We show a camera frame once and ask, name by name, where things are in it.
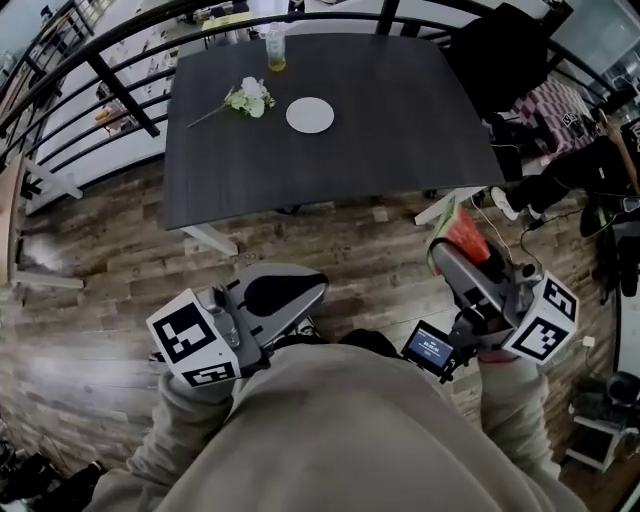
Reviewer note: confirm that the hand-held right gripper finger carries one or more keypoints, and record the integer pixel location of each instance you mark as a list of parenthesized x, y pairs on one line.
[(500, 265), (465, 272)]

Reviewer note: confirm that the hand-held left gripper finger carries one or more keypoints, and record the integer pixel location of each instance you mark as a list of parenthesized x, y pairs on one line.
[(280, 280), (280, 320)]

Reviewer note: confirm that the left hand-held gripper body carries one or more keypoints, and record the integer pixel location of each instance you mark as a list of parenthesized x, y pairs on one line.
[(190, 340)]

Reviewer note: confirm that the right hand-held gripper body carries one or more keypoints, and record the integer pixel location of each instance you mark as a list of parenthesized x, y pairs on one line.
[(540, 320)]

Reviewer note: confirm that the red watermelon slice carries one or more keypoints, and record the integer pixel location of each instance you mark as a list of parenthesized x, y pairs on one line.
[(467, 235)]

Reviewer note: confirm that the person's right forearm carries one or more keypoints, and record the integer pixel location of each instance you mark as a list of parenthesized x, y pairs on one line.
[(510, 410)]

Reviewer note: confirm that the person's left forearm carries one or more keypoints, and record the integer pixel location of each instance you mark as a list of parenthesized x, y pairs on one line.
[(175, 425)]

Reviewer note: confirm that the grey wooden table top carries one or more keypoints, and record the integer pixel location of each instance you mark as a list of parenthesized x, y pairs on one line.
[(350, 160)]

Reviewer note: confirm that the small black display monitor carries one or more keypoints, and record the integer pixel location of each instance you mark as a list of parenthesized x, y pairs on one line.
[(427, 347)]

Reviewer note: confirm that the person's dark trousers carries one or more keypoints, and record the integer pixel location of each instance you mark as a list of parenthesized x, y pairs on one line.
[(370, 342)]

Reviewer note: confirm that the person's beige sweatshirt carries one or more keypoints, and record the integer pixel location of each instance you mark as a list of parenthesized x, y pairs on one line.
[(325, 440)]

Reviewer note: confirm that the white stool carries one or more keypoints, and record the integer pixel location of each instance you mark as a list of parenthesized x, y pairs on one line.
[(595, 440)]

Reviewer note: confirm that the pink checkered cloth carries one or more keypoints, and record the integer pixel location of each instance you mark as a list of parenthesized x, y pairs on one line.
[(555, 110)]

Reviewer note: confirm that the white round plate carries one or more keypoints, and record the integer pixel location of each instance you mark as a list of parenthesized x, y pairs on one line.
[(310, 115)]

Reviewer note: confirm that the white flower bouquet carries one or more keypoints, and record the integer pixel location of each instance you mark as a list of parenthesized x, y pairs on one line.
[(250, 97)]

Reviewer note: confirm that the black jacket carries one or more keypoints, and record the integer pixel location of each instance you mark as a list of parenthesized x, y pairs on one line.
[(500, 60)]

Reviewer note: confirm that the clear bottle with yellow liquid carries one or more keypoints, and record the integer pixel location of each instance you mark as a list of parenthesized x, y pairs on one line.
[(275, 50)]

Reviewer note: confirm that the black metal railing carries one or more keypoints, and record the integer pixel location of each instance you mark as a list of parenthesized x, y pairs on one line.
[(120, 90)]

